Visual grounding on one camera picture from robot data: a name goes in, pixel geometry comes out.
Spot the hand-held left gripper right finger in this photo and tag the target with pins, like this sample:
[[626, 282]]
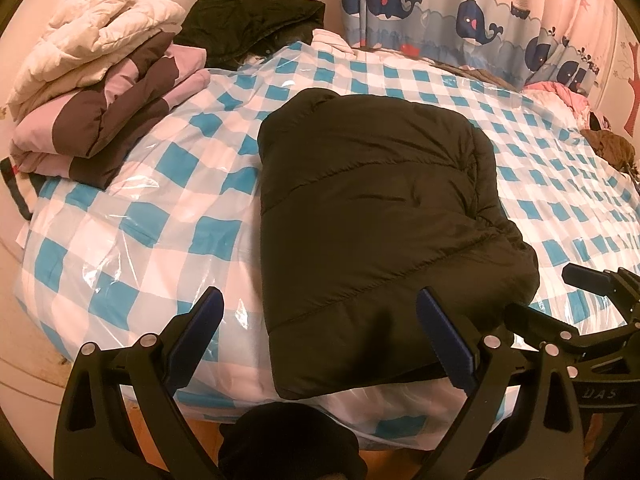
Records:
[[445, 335]]

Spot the pink brown folded blanket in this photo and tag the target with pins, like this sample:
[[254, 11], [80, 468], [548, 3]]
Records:
[[100, 115]]

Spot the white quilted comforter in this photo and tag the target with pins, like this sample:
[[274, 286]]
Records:
[[100, 25]]

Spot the dark hooded jacket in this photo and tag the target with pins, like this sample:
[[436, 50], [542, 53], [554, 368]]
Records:
[[240, 15]]

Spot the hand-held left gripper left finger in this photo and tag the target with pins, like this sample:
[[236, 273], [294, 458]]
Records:
[[197, 327]]

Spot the dark striped cloth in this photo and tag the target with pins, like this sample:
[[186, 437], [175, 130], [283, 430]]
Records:
[[20, 190]]

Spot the brown crumpled cloth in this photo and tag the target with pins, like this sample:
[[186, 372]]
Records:
[[612, 147]]

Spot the blue white checkered bed cover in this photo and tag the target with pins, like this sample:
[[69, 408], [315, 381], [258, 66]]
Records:
[[175, 185]]

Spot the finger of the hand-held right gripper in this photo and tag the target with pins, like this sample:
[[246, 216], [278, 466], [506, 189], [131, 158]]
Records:
[[585, 275], [535, 325]]

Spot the pink cloth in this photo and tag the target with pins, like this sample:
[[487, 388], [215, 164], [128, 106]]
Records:
[[560, 95]]

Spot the white cloth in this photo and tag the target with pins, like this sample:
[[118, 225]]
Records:
[[330, 40]]

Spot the black puffer jacket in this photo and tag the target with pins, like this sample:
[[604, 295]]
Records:
[[375, 210]]

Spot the whale print curtain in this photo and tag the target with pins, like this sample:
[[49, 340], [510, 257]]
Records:
[[475, 15]]

